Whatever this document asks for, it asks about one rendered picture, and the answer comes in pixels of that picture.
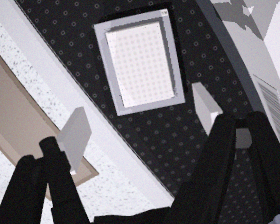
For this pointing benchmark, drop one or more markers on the white well plate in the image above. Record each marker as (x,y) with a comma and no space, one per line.
(140,63)

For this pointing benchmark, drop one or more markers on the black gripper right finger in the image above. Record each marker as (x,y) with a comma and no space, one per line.
(201,199)

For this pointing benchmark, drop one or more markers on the grey lab machine housing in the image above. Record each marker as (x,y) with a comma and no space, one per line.
(249,32)

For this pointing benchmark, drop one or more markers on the grey flat plate nest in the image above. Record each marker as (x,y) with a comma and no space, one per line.
(163,17)

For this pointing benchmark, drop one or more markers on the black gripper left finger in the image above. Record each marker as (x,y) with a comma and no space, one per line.
(24,197)

